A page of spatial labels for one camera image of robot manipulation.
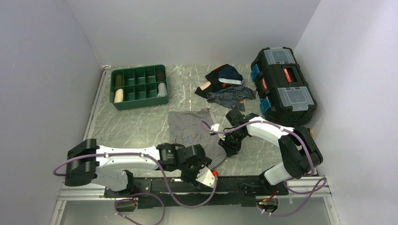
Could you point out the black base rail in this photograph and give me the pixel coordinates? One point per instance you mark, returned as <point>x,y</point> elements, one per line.
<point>244,191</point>

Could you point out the aluminium frame rail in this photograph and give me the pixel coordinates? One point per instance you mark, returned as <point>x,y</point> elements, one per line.
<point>305,188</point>

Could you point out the grey striped underwear orange trim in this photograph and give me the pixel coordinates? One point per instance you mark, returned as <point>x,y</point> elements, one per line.
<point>185,129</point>

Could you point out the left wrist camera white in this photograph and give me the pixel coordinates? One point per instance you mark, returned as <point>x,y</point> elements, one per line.
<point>206,177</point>

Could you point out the green divided organizer tray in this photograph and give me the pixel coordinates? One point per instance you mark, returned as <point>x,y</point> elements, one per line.
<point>140,87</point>

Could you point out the grey striped rolled underwear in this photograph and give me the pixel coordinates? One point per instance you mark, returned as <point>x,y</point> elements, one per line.
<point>162,90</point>

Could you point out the black rolled underwear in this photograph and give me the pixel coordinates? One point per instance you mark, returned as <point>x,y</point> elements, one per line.
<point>160,75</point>

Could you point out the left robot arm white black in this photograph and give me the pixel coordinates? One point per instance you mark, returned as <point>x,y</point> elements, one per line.
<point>111,167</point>

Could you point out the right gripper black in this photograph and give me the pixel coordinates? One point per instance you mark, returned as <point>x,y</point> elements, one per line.
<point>230,149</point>

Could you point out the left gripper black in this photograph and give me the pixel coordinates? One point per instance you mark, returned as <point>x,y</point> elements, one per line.
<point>191,178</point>

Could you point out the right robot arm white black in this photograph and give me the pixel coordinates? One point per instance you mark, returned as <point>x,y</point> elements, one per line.
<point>299,152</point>

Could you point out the dark navy underwear white band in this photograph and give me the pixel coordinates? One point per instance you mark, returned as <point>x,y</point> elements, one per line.
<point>229,74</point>

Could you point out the cream rolled underwear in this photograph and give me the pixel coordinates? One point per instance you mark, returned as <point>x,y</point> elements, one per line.
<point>119,96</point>

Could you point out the black underwear tan patch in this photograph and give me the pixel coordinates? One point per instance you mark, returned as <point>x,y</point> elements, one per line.
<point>213,84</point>

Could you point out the olive rolled underwear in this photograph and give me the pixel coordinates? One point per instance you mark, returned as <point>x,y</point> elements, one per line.
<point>119,81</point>

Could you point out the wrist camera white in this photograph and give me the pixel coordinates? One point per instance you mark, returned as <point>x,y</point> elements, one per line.
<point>216,128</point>
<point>206,177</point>

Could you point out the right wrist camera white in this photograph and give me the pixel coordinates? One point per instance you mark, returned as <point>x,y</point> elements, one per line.
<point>216,128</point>

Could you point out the black toolbox clear lids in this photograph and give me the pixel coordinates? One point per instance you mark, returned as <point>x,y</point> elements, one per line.
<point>280,83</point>

